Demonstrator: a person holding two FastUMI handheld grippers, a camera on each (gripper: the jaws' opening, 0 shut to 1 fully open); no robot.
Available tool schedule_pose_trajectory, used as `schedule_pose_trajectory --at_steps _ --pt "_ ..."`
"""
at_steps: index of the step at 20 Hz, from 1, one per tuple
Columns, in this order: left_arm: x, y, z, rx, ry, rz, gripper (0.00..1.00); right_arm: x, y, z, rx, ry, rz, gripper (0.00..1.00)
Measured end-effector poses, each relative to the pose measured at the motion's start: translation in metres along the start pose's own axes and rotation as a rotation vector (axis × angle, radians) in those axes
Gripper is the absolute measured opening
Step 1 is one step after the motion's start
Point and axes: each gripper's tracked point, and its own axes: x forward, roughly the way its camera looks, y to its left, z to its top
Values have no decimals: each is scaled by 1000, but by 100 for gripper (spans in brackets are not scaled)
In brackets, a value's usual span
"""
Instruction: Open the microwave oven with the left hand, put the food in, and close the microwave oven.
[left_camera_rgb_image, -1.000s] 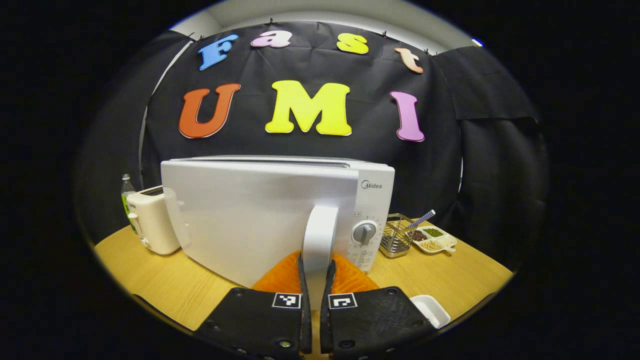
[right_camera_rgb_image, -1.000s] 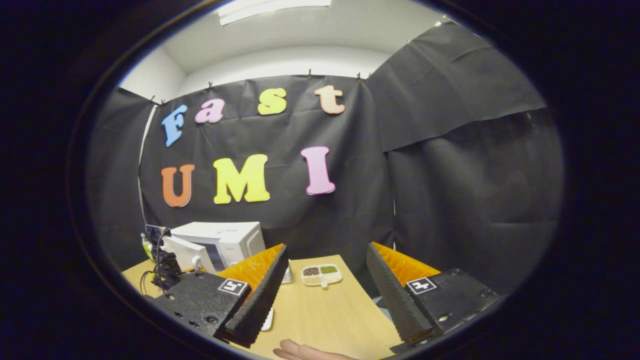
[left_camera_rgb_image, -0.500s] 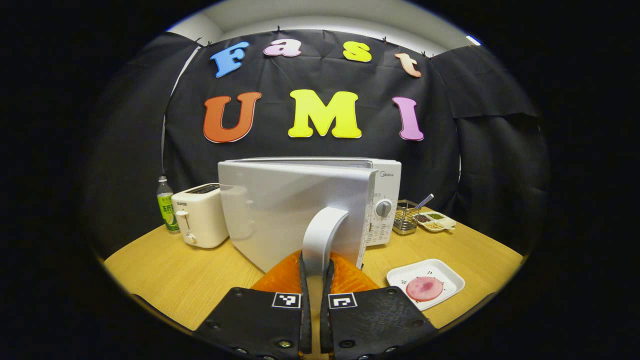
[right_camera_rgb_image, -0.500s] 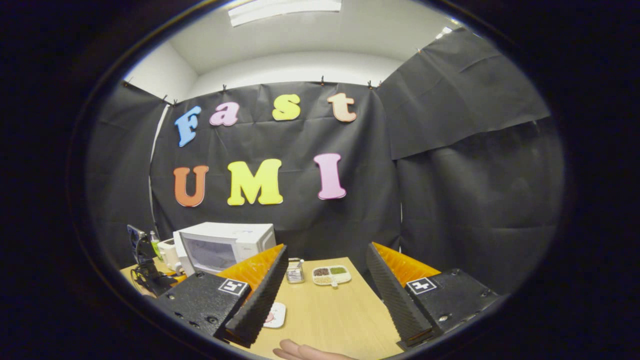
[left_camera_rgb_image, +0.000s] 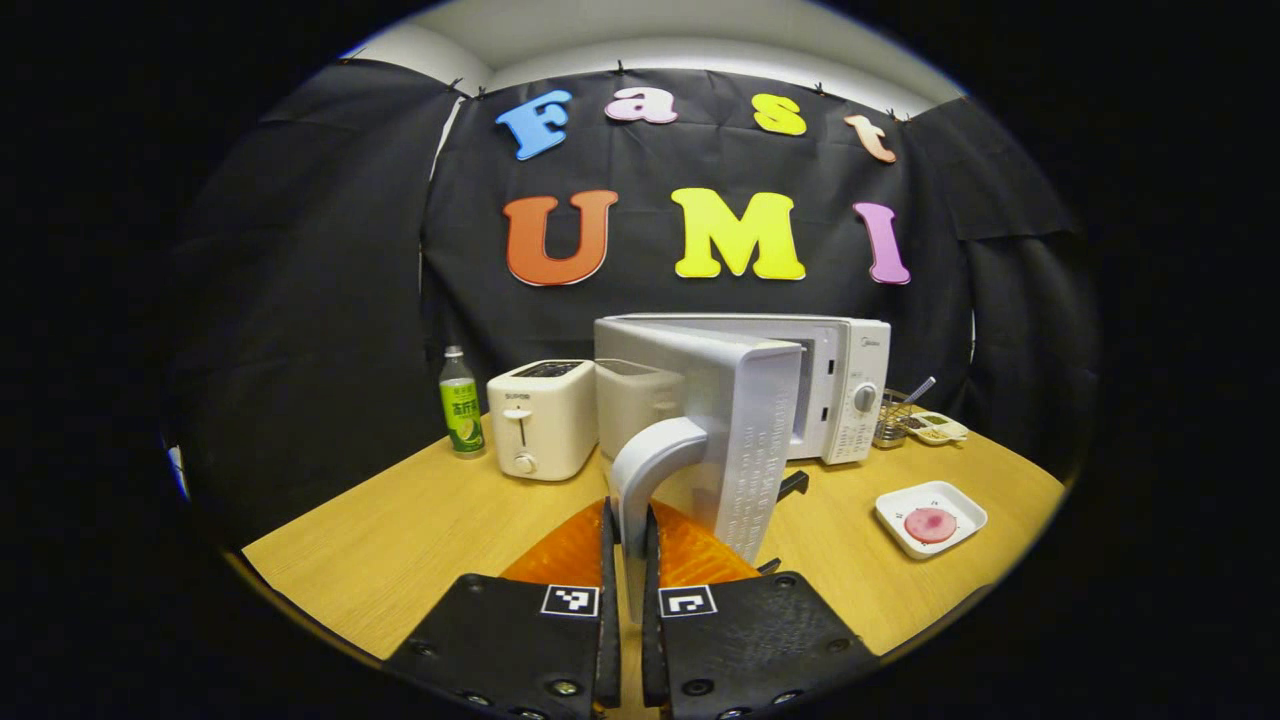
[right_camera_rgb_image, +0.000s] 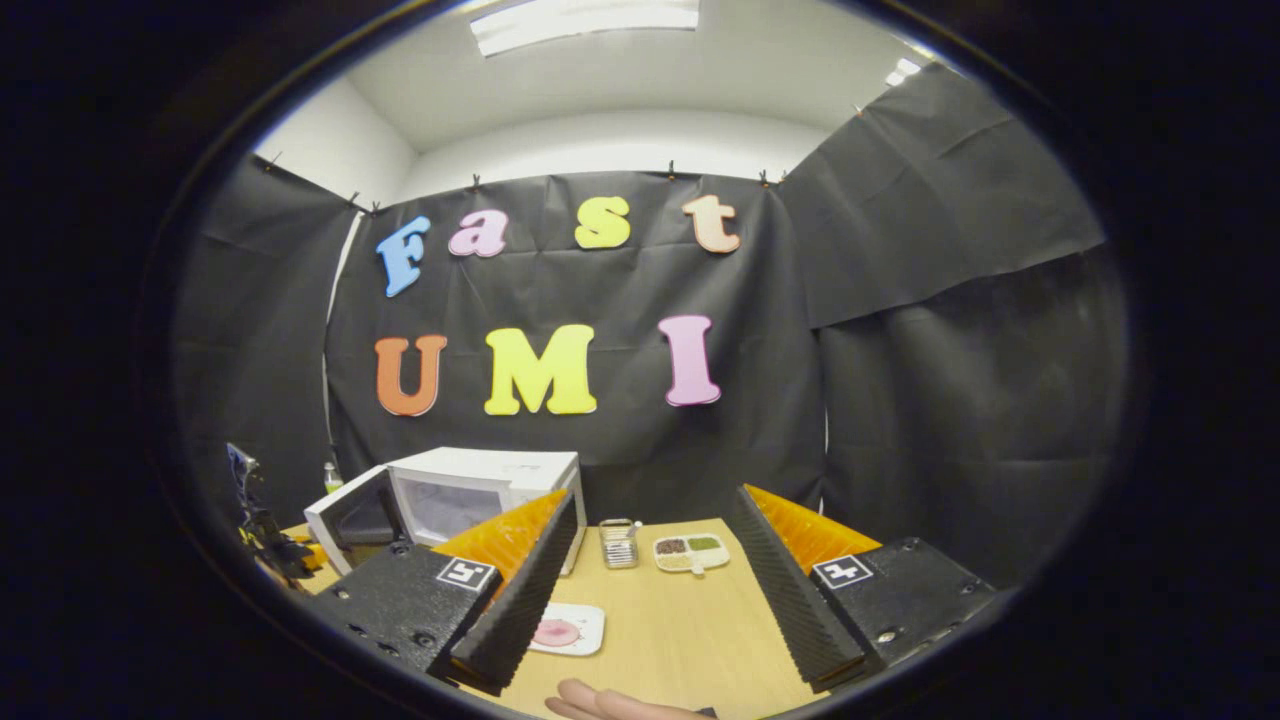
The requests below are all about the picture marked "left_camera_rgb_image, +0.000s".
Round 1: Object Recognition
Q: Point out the white divided snack dish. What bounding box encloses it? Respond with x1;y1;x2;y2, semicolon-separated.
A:
905;410;969;446

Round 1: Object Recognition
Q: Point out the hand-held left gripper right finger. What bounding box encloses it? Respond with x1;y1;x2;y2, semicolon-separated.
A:
640;500;881;720

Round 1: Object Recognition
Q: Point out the green label drink bottle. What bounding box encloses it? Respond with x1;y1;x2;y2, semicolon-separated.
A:
439;346;487;459

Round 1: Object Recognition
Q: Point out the white microwave oven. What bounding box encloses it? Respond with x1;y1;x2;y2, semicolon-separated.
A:
593;312;892;626

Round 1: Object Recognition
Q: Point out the pink round food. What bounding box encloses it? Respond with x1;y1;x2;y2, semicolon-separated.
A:
904;507;959;545

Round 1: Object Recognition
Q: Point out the white square plate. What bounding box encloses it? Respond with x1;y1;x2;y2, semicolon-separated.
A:
875;481;989;559

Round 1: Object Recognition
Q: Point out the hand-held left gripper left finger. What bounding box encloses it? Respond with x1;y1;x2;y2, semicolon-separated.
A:
385;497;623;720

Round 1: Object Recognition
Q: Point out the metal wire basket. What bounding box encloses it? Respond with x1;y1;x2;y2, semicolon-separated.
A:
873;388;916;449

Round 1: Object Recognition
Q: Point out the white toaster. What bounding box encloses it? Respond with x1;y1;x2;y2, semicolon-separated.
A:
487;359;599;482

